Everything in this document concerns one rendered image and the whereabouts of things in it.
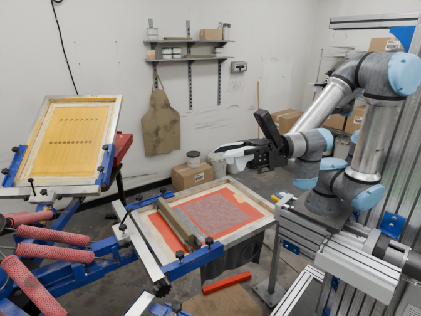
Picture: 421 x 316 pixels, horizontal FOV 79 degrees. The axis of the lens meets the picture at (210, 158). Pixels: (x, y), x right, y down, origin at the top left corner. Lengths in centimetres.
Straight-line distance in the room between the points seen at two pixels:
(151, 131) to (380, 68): 281
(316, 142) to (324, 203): 44
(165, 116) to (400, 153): 272
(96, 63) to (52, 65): 41
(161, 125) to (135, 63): 81
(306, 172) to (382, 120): 30
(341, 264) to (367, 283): 10
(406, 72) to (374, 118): 15
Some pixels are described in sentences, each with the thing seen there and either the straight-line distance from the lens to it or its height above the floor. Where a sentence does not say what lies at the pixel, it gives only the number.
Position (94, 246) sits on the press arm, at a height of 104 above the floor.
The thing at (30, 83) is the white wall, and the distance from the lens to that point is 310.
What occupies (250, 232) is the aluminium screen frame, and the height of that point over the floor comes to 99.
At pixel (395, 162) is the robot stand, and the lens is 124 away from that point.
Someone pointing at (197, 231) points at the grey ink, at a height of 96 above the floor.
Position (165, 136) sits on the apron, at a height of 77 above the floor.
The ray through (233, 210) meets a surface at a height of 96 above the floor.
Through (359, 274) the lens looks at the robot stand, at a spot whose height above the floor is 117.
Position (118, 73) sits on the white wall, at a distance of 319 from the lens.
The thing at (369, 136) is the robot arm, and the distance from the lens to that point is 99.
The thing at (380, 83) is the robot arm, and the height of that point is 182.
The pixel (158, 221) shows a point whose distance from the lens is 159.
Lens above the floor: 193
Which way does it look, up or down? 25 degrees down
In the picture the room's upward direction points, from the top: straight up
